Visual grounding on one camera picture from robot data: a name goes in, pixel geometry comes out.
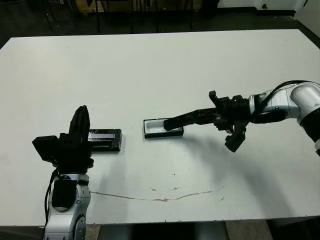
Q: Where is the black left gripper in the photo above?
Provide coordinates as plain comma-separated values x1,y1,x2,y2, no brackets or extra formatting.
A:
51,105,119,177

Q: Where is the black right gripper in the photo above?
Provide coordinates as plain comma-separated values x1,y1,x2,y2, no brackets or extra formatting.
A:
174,90,251,132

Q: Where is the slim black camera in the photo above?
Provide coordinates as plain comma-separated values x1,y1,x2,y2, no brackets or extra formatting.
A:
163,115,193,132

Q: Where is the black box lid with label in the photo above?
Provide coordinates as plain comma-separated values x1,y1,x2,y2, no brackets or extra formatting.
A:
87,128,125,153

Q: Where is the black box base white inlay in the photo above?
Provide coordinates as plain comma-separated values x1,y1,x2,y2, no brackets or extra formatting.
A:
143,117,185,140

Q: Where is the dark waste bin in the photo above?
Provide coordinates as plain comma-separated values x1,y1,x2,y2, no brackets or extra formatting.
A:
199,0,221,20

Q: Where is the grey black robot lower body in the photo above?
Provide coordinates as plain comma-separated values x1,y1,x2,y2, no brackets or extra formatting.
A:
99,222,226,240

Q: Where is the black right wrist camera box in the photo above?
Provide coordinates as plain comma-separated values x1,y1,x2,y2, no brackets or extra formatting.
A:
224,122,247,153

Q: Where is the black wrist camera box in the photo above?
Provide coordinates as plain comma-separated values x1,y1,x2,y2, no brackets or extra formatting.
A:
31,135,61,165
224,122,247,153

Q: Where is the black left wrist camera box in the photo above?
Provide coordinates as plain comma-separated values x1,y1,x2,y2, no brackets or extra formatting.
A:
31,135,61,165

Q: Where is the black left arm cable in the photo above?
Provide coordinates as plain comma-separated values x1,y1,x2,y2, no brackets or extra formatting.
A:
44,169,60,226

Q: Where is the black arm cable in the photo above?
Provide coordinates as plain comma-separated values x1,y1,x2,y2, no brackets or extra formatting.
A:
44,169,60,226
259,79,313,113

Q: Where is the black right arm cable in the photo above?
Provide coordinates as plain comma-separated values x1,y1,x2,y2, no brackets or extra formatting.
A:
259,79,313,113

